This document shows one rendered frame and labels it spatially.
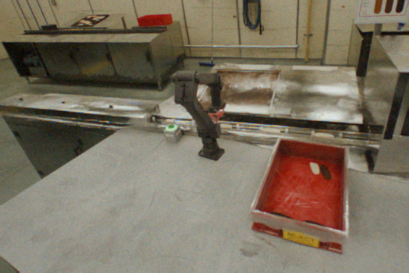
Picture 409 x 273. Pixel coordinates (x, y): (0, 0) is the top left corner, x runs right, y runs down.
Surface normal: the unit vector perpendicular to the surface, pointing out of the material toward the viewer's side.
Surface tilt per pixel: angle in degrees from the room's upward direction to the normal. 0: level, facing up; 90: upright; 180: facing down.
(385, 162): 90
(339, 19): 90
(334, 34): 90
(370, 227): 0
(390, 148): 90
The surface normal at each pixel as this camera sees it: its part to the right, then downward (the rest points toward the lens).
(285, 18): -0.26, 0.50
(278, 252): -0.07, -0.86
